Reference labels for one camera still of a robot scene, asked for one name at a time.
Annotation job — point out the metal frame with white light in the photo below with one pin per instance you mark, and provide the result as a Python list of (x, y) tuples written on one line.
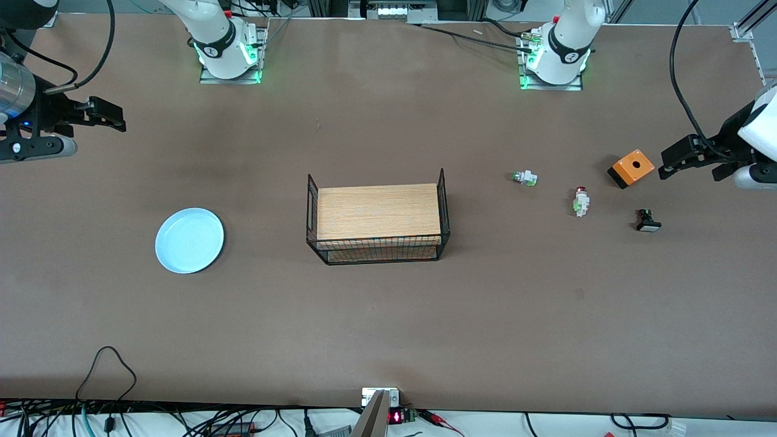
[(393, 10)]

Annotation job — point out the aluminium frame profile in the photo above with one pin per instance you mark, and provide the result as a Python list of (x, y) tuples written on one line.
[(753, 45)]

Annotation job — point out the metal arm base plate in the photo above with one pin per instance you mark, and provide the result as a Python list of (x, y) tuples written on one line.
[(262, 42), (523, 67)]

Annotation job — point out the red push button switch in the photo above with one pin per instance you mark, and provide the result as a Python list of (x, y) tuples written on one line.
[(581, 203)]

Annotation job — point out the black power adapter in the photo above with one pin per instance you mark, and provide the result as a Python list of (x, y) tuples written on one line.
[(234, 429)]

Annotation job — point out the orange button enclosure box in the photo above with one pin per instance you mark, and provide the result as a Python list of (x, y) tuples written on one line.
[(628, 173)]

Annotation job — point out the black square push button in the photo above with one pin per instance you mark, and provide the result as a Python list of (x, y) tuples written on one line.
[(648, 222)]

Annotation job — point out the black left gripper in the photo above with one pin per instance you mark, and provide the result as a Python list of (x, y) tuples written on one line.
[(726, 138)]

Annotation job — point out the light blue plate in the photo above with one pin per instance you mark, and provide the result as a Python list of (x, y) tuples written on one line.
[(189, 241)]

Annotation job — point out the red LED display module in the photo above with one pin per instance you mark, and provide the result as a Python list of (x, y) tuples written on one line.
[(402, 416)]

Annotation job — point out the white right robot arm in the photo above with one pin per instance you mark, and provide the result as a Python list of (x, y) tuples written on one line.
[(215, 36)]

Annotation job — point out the grey metal camera bracket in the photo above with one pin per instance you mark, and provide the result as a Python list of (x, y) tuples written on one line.
[(373, 419)]

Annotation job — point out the red clip lead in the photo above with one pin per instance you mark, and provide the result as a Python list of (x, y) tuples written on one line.
[(440, 420)]

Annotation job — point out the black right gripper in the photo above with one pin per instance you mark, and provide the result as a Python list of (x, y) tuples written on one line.
[(48, 113)]

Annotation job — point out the green push button switch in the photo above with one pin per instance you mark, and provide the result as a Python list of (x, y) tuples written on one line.
[(525, 178)]

